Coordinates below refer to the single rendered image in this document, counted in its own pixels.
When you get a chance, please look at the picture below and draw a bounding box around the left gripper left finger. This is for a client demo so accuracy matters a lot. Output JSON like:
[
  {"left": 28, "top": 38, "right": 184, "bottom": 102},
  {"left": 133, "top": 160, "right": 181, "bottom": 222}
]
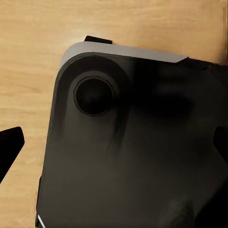
[{"left": 0, "top": 126, "right": 25, "bottom": 183}]

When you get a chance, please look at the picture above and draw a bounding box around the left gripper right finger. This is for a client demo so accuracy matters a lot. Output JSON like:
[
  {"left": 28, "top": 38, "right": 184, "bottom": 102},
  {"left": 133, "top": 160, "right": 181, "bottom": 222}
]
[{"left": 213, "top": 126, "right": 228, "bottom": 164}]

